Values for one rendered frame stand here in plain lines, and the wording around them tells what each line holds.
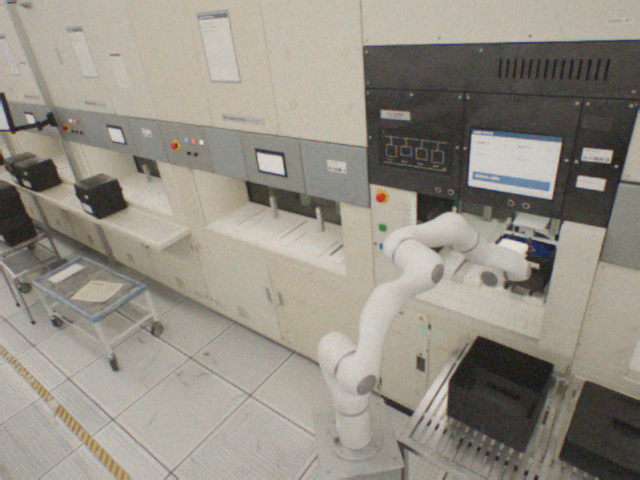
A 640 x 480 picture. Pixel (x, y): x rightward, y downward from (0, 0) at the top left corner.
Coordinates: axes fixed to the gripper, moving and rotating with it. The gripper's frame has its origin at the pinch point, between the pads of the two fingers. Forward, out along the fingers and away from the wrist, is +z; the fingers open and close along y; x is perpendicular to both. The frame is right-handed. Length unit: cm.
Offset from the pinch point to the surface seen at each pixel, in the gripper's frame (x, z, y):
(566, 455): -41, -54, 38
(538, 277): -17.4, 3.4, 8.5
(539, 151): 43.2, -16.4, 6.3
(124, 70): 66, -29, -231
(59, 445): -120, -154, -194
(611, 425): -33, -41, 46
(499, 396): -43, -42, 12
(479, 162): 36.8, -17.3, -12.4
